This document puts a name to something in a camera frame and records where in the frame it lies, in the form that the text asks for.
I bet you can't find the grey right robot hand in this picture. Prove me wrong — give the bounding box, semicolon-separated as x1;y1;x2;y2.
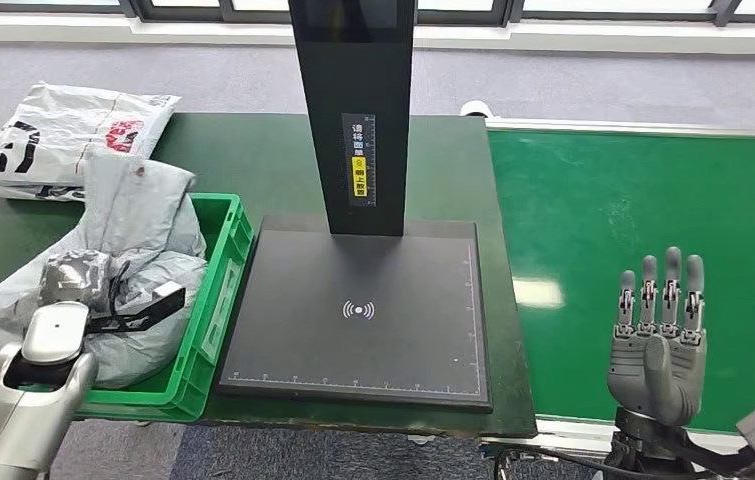
607;246;708;429

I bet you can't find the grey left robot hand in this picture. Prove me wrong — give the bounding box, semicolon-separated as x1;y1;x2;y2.
39;248;115;314

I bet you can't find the grey parcel red print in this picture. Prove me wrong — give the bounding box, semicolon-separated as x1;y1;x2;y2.
0;148;208;319

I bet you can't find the plain grey parcel bag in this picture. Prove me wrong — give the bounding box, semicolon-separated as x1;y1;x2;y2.
0;248;209;391

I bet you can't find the white printed parcel bag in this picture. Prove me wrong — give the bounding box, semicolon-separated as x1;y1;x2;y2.
0;184;87;202
0;81;182;188

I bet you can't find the green conveyor belt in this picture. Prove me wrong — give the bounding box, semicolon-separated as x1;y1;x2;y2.
488;130;755;435

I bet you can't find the black inbound scanner machine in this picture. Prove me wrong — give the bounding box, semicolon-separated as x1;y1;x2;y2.
216;0;492;413

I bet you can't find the green plastic crate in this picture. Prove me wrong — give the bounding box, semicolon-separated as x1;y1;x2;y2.
19;192;256;423

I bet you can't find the dark green table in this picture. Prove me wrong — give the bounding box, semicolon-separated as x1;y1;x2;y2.
0;112;537;440

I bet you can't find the black yellow scanner label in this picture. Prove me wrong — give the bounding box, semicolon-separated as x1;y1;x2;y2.
341;113;377;208

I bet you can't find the white window sill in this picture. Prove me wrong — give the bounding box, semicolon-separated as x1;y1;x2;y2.
0;9;755;58

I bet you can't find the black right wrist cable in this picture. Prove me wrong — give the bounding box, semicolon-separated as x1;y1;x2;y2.
492;447;690;480

